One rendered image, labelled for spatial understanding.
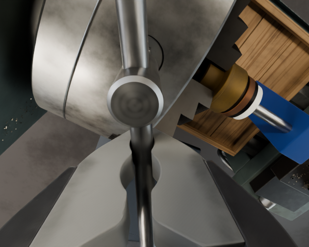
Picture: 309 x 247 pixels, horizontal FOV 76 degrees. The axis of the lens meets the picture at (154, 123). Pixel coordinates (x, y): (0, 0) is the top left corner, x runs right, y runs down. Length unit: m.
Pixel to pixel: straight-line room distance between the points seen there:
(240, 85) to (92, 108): 0.22
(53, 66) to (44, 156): 1.88
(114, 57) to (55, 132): 1.70
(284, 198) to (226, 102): 0.52
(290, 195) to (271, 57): 0.44
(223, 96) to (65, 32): 0.23
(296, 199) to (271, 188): 0.10
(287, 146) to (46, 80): 0.39
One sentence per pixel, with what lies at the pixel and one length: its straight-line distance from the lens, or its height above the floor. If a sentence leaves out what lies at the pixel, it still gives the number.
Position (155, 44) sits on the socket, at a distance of 0.17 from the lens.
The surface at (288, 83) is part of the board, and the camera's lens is 0.65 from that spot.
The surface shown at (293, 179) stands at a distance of 0.65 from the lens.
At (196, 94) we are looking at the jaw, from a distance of 0.30.
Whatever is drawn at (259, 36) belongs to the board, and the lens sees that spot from 0.58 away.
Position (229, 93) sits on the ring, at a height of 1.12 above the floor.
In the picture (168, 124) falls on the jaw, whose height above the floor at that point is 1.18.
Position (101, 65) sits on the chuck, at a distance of 0.18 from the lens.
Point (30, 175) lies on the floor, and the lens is 2.29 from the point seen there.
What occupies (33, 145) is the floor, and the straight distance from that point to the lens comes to 2.03.
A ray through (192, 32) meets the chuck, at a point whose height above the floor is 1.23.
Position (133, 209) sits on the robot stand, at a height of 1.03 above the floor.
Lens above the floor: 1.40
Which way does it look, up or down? 60 degrees down
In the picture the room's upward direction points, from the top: 180 degrees counter-clockwise
